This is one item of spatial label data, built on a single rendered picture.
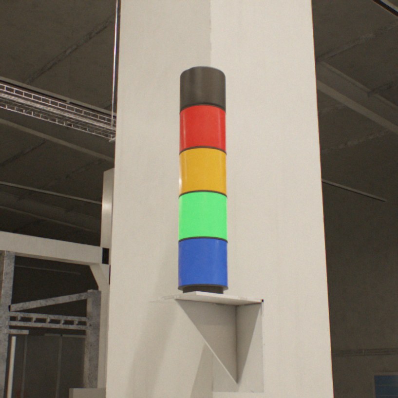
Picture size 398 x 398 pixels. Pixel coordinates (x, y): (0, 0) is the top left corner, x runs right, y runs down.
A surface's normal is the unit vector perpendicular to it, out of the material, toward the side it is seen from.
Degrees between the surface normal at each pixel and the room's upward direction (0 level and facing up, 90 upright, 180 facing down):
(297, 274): 90
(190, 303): 90
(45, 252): 90
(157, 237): 90
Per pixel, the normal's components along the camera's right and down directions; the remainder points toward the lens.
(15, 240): 0.66, -0.21
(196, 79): -0.26, -0.27
